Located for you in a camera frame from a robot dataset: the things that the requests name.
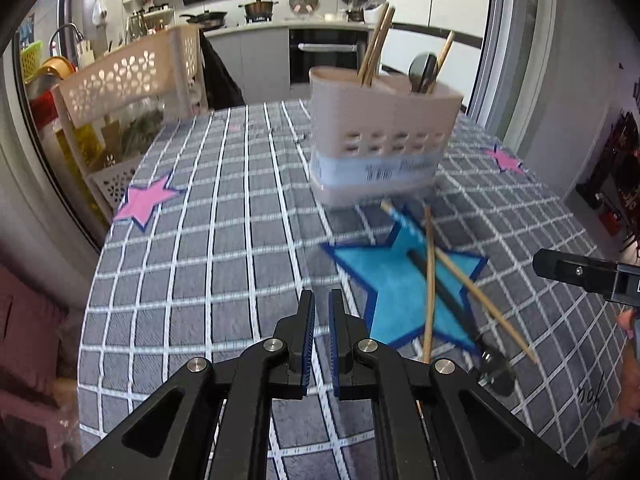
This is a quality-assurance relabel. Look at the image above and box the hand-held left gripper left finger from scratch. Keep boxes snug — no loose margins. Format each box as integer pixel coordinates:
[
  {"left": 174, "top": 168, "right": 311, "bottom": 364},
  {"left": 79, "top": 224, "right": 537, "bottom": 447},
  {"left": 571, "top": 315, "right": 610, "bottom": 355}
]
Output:
[{"left": 75, "top": 289, "right": 317, "bottom": 480}]

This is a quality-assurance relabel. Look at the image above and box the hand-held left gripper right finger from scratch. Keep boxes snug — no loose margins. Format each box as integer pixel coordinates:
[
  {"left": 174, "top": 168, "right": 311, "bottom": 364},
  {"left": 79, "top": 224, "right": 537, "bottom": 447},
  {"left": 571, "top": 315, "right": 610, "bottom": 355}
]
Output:
[{"left": 327, "top": 289, "right": 588, "bottom": 480}]

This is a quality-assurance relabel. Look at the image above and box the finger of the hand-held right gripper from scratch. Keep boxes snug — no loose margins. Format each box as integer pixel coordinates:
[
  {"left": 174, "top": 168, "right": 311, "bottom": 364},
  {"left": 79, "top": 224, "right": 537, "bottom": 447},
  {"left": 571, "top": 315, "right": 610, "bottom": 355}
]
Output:
[{"left": 532, "top": 249, "right": 620, "bottom": 292}]

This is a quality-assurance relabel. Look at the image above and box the wooden chopstick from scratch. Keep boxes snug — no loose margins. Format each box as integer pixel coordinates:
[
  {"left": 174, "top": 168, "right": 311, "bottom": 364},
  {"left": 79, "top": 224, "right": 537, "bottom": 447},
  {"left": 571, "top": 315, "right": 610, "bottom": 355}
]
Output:
[
  {"left": 380, "top": 201, "right": 538, "bottom": 365},
  {"left": 357, "top": 2, "right": 390, "bottom": 83},
  {"left": 365, "top": 6, "right": 397, "bottom": 86},
  {"left": 421, "top": 205, "right": 437, "bottom": 363},
  {"left": 434, "top": 30, "right": 456, "bottom": 93}
]

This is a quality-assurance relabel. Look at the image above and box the pink plastic utensil holder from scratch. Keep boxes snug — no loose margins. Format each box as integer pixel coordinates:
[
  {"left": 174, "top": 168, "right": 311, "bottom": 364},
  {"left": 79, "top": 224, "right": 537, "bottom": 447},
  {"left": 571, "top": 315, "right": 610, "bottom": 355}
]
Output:
[{"left": 307, "top": 66, "right": 463, "bottom": 208}]

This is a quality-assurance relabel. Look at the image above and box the person's right hand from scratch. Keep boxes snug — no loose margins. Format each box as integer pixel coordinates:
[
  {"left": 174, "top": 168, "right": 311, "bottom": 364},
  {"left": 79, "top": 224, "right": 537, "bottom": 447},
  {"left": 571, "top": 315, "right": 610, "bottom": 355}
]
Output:
[{"left": 617, "top": 307, "right": 640, "bottom": 342}]

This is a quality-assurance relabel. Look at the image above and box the grey checked star tablecloth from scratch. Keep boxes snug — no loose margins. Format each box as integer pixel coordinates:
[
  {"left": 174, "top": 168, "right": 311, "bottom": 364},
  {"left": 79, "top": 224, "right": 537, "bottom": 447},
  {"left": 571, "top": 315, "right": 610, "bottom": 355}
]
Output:
[{"left": 77, "top": 99, "right": 640, "bottom": 480}]

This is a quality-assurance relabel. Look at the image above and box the sliding glass door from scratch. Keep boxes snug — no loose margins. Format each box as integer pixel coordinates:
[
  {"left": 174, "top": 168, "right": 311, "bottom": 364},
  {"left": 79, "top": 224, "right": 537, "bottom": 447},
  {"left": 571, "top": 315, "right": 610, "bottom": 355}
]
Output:
[{"left": 465, "top": 0, "right": 557, "bottom": 147}]

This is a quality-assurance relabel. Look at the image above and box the black garment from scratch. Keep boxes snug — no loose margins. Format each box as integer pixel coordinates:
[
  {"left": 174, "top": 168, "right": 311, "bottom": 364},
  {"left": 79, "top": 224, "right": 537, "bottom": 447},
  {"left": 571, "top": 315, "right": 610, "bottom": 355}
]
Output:
[{"left": 200, "top": 27, "right": 246, "bottom": 111}]

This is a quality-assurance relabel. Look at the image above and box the black built-in oven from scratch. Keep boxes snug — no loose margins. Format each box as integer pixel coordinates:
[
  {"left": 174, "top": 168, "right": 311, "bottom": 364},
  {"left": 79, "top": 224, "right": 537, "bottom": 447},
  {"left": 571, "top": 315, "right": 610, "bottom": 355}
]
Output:
[{"left": 288, "top": 29, "right": 371, "bottom": 86}]

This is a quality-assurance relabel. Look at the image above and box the grey kitchen counter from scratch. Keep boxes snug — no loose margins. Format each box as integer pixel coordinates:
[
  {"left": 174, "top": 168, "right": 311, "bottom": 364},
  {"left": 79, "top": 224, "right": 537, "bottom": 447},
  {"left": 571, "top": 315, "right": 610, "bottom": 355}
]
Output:
[{"left": 202, "top": 17, "right": 381, "bottom": 106}]

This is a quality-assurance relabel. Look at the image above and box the beige plastic shelf cart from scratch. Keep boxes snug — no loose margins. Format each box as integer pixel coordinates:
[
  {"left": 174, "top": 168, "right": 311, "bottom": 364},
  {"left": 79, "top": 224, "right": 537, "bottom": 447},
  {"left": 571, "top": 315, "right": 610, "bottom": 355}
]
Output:
[{"left": 50, "top": 24, "right": 211, "bottom": 221}]

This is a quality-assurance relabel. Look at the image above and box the steel cooking pot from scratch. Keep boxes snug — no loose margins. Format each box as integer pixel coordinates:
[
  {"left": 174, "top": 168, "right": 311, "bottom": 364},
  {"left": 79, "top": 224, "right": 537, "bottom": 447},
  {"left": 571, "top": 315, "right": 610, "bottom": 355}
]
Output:
[{"left": 239, "top": 0, "right": 279, "bottom": 23}]

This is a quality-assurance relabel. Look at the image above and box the black wok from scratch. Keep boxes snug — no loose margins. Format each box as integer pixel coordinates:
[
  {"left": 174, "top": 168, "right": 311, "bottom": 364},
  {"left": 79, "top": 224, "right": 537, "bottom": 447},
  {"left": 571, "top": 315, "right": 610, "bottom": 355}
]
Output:
[{"left": 180, "top": 10, "right": 228, "bottom": 28}]

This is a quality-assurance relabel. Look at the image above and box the red plastic basket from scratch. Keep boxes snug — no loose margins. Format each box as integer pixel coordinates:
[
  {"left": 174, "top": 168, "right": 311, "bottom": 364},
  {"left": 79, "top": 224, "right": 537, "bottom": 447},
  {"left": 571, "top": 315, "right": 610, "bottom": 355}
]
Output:
[{"left": 30, "top": 95, "right": 56, "bottom": 128}]

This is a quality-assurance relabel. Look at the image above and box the row of condiment bottles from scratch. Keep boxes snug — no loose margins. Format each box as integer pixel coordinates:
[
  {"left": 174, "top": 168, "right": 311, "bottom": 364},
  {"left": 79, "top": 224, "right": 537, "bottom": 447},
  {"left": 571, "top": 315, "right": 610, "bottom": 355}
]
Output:
[{"left": 125, "top": 2, "right": 176, "bottom": 36}]

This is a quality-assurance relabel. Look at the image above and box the orange basin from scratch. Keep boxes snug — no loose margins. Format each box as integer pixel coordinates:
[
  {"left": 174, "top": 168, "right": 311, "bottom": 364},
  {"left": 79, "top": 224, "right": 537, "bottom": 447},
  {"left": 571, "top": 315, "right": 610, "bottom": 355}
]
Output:
[{"left": 37, "top": 56, "right": 78, "bottom": 78}]

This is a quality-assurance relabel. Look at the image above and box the steel kitchen faucet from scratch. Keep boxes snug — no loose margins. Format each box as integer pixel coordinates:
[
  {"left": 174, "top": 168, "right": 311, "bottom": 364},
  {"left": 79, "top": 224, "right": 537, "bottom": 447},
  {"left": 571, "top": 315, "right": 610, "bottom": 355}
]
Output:
[{"left": 49, "top": 22, "right": 86, "bottom": 56}]

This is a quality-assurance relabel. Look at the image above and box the yellow plastic basket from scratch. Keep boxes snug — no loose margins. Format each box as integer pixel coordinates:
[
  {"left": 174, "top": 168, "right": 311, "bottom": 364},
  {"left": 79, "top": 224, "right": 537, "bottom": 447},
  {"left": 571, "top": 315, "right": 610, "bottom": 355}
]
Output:
[{"left": 19, "top": 40, "right": 43, "bottom": 83}]

